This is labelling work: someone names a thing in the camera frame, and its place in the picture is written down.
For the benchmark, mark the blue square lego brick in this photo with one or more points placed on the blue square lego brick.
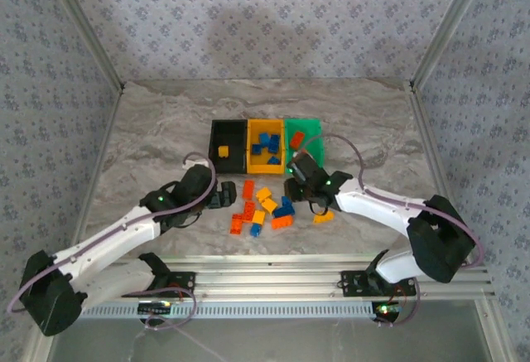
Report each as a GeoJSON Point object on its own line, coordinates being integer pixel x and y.
{"type": "Point", "coordinates": [264, 137]}
{"type": "Point", "coordinates": [286, 201]}
{"type": "Point", "coordinates": [256, 149]}
{"type": "Point", "coordinates": [273, 160]}
{"type": "Point", "coordinates": [256, 230]}

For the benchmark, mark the orange long lego brick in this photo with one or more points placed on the orange long lego brick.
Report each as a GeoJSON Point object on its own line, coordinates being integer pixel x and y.
{"type": "Point", "coordinates": [248, 189]}
{"type": "Point", "coordinates": [297, 139]}
{"type": "Point", "coordinates": [237, 224]}
{"type": "Point", "coordinates": [282, 221]}
{"type": "Point", "coordinates": [249, 211]}

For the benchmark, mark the yellow long lego brick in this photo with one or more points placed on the yellow long lego brick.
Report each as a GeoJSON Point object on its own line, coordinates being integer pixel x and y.
{"type": "Point", "coordinates": [325, 218]}

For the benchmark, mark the blue long lego brick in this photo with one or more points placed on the blue long lego brick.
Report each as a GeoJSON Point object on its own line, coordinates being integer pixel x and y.
{"type": "Point", "coordinates": [274, 143]}
{"type": "Point", "coordinates": [284, 211]}

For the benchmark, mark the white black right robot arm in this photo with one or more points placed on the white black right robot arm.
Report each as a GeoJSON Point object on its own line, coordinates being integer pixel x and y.
{"type": "Point", "coordinates": [381, 208]}

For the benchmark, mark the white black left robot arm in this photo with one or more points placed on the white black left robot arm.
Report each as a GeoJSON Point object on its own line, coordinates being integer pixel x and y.
{"type": "Point", "coordinates": [112, 233]}

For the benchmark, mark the yellow plastic bin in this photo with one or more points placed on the yellow plastic bin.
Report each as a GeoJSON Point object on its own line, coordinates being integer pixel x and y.
{"type": "Point", "coordinates": [258, 167]}

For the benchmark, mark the green plastic bin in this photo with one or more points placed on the green plastic bin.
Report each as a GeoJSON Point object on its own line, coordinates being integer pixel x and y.
{"type": "Point", "coordinates": [312, 130]}

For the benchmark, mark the black plastic bin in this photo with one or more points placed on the black plastic bin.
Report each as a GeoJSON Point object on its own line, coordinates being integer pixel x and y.
{"type": "Point", "coordinates": [232, 130]}

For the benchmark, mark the black controller board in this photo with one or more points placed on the black controller board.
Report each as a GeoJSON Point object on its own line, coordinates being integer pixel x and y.
{"type": "Point", "coordinates": [153, 308]}
{"type": "Point", "coordinates": [387, 309]}

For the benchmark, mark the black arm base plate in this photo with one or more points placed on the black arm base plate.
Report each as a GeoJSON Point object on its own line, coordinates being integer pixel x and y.
{"type": "Point", "coordinates": [184, 282]}
{"type": "Point", "coordinates": [352, 283]}

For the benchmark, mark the aluminium front frame beam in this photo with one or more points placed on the aluminium front frame beam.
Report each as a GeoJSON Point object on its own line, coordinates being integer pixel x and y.
{"type": "Point", "coordinates": [269, 279]}

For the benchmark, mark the aluminium side rail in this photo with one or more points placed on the aluminium side rail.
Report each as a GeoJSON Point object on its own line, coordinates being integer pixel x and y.
{"type": "Point", "coordinates": [426, 138]}
{"type": "Point", "coordinates": [97, 159]}

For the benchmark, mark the aluminium corner post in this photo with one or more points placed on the aluminium corner post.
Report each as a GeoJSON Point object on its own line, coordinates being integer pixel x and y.
{"type": "Point", "coordinates": [85, 26]}
{"type": "Point", "coordinates": [450, 26]}

